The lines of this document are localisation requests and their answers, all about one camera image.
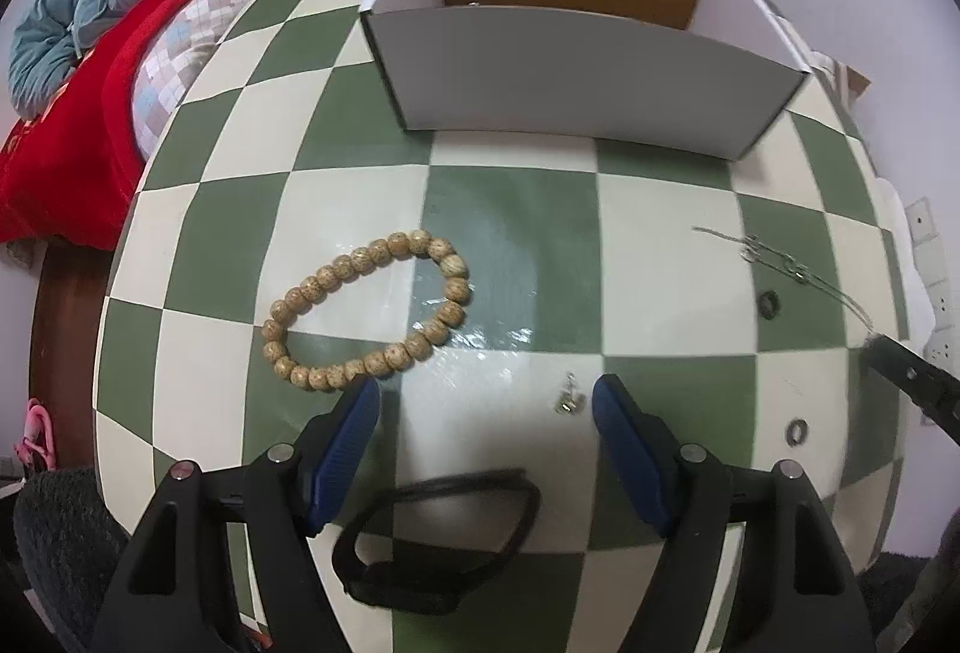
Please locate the white cardboard box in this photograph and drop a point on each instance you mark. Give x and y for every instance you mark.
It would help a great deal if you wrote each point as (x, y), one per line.
(570, 75)

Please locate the black wristband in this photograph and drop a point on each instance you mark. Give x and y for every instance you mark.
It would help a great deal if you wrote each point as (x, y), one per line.
(420, 594)

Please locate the red blanket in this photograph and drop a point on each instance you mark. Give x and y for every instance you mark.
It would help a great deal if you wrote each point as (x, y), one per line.
(75, 120)

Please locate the grey fuzzy rug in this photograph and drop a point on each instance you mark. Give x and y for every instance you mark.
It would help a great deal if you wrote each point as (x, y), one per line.
(64, 548)

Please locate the small silver earring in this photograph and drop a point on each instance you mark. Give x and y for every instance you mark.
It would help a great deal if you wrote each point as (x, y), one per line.
(565, 402)

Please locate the pink plastic object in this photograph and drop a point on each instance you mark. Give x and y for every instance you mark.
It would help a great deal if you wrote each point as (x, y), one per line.
(36, 437)

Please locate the white wall socket strip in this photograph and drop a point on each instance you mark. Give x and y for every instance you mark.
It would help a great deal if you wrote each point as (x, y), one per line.
(934, 278)

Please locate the green checkered tablecloth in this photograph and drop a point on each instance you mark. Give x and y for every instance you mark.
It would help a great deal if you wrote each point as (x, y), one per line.
(517, 233)

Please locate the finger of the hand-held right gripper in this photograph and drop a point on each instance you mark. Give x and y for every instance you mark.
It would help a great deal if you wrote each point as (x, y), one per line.
(911, 379)

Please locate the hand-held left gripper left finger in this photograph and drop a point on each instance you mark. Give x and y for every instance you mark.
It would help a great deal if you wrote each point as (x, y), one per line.
(341, 458)

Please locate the pastel checkered quilt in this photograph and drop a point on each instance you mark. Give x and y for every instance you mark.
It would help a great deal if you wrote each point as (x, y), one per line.
(202, 23)

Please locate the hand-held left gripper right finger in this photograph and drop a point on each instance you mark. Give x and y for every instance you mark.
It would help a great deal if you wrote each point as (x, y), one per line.
(630, 458)

